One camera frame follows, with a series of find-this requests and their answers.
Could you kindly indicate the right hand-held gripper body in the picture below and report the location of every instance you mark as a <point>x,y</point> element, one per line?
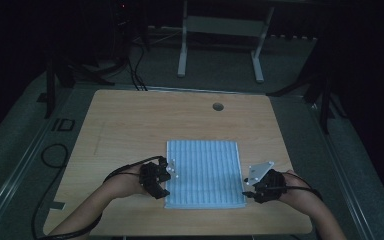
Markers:
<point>270,186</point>

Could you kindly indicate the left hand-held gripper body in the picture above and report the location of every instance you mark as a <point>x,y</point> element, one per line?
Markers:
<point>151,175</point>

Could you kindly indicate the blue striped towel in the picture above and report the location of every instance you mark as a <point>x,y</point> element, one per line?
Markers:
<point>206,173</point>

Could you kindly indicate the person's left hand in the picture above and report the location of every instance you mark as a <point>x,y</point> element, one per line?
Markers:
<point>128,181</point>

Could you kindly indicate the person's right hand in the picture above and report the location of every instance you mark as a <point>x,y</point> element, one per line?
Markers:
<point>296,190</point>

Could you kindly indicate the black tripod stand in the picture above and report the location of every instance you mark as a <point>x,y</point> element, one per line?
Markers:
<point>325,106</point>
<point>50,93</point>

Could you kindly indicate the dark equipment tower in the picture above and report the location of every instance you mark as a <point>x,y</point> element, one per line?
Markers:
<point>123,30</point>

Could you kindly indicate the metal floor rail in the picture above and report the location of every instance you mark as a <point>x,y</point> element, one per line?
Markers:
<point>13,180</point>
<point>340,166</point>

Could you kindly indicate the white metal desk frame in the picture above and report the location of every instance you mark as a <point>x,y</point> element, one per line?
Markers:
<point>181,60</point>

